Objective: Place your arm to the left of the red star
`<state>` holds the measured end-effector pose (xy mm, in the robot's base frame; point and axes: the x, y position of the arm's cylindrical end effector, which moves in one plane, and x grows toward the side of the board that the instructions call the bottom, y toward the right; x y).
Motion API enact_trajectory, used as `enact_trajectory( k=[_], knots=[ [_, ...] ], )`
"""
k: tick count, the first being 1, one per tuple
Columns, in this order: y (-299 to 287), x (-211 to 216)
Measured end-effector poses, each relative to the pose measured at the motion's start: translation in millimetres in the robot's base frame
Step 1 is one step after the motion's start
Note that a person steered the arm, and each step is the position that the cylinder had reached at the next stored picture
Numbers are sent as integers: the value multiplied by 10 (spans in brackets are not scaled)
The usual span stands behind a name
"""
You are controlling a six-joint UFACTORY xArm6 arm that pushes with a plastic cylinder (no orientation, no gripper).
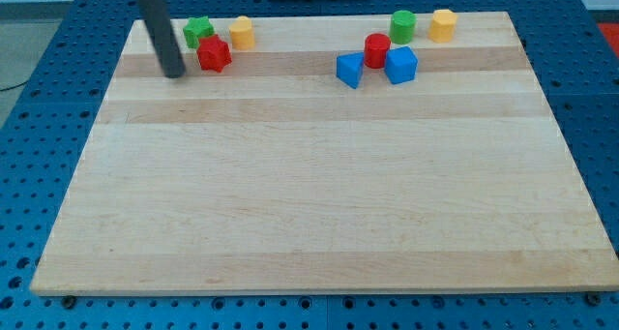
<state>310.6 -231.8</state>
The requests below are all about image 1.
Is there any red star block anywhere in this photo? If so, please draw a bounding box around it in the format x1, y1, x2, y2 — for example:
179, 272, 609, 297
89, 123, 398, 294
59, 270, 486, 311
196, 35, 232, 73

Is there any green star block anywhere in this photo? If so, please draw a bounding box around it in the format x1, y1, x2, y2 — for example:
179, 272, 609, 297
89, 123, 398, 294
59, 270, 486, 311
183, 16, 215, 49

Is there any light wooden board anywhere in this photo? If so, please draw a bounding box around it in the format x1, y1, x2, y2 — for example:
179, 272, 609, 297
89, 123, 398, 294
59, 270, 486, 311
30, 12, 618, 296

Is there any blue triangular block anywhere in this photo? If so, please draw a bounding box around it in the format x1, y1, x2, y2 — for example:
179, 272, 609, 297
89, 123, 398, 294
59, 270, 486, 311
336, 52, 364, 89

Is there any red cylinder block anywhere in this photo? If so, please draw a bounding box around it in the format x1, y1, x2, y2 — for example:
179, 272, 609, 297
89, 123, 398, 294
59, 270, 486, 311
364, 33, 391, 69

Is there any blue cube block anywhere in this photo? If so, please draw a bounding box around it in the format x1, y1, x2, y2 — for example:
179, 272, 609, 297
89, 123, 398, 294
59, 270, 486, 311
384, 46, 418, 84

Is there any yellow cylinder block left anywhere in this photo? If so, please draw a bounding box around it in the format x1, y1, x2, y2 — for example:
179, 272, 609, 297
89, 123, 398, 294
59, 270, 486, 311
228, 15, 255, 50

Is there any green cylinder block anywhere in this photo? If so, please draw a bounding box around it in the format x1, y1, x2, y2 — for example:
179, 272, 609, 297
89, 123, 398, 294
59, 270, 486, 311
389, 10, 417, 45

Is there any yellow hexagon block right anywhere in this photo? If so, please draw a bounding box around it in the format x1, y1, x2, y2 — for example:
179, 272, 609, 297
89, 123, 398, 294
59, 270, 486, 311
427, 9, 458, 44

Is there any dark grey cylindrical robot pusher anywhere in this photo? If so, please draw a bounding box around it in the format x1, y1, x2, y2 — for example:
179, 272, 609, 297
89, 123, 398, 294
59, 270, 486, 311
136, 0, 186, 78

